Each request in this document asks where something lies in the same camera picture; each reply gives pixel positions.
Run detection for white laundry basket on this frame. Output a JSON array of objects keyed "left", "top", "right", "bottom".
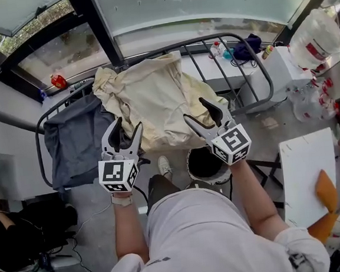
[{"left": 184, "top": 144, "right": 234, "bottom": 188}]

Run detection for person's left forearm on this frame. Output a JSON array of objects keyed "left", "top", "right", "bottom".
[{"left": 111, "top": 191, "right": 151, "bottom": 266}]

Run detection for grey pipe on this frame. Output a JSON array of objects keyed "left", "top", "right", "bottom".
[{"left": 0, "top": 94, "right": 45, "bottom": 139}]

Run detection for squat red bottle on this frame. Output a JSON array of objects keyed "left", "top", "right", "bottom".
[{"left": 49, "top": 73, "right": 68, "bottom": 91}]

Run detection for cream yellow garment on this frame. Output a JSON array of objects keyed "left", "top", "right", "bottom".
[{"left": 90, "top": 47, "right": 234, "bottom": 158}]

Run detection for dark purple bag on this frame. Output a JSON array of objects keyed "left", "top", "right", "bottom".
[{"left": 230, "top": 32, "right": 265, "bottom": 68}]

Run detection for person's right forearm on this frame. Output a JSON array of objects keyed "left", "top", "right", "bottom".
[{"left": 228, "top": 155, "right": 293, "bottom": 246}]

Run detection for white watch band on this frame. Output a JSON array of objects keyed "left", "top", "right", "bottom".
[{"left": 110, "top": 191, "right": 135, "bottom": 209}]

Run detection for black cable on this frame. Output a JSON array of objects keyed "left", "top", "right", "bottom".
[{"left": 133, "top": 183, "right": 151, "bottom": 208}]

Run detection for small red label bottle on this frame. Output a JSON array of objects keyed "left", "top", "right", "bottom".
[{"left": 209, "top": 40, "right": 223, "bottom": 60}]

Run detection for person's dark shorts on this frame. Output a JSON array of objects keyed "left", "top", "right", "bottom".
[{"left": 145, "top": 171, "right": 201, "bottom": 212}]

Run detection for large clear water bottle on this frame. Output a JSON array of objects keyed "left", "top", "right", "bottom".
[{"left": 286, "top": 6, "right": 340, "bottom": 73}]

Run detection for dark grey metal drying rack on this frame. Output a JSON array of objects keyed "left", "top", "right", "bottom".
[{"left": 28, "top": 28, "right": 282, "bottom": 189}]

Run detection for person's left white shoe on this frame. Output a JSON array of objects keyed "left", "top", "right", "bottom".
[{"left": 156, "top": 155, "right": 174, "bottom": 181}]

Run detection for yellow green bottle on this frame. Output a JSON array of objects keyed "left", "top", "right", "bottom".
[{"left": 261, "top": 44, "right": 276, "bottom": 61}]

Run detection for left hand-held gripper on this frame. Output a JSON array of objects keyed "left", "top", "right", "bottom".
[{"left": 94, "top": 114, "right": 149, "bottom": 195}]

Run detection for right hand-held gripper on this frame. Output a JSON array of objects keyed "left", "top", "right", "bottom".
[{"left": 181, "top": 93, "right": 255, "bottom": 170}]

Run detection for dark grey garment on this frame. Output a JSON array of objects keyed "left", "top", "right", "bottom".
[{"left": 40, "top": 90, "right": 134, "bottom": 194}]

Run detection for blue cap bottle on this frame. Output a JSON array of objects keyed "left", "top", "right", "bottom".
[{"left": 37, "top": 88, "right": 50, "bottom": 104}]

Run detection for white water dispenser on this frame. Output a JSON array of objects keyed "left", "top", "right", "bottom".
[{"left": 236, "top": 42, "right": 316, "bottom": 114}]

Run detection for black window frame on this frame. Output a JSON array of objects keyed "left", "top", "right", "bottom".
[{"left": 0, "top": 0, "right": 340, "bottom": 98}]

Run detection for white table with black legs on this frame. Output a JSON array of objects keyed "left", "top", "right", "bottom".
[{"left": 278, "top": 126, "right": 340, "bottom": 232}]

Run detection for person's white shirt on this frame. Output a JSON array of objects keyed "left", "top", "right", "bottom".
[{"left": 94, "top": 178, "right": 333, "bottom": 272}]

